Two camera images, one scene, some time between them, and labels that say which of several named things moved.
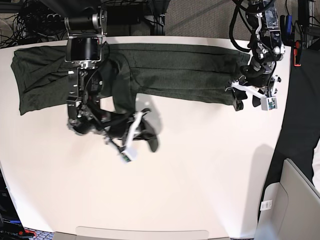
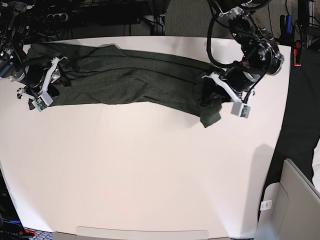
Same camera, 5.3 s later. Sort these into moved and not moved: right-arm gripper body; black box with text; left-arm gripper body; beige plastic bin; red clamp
Moved: right-arm gripper body; left-arm gripper body
Not moved: red clamp; black box with text; beige plastic bin
